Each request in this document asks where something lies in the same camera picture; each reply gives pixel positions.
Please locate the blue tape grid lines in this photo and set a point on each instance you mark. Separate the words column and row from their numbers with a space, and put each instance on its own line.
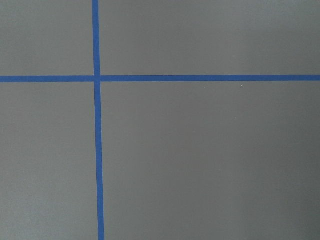
column 97, row 79

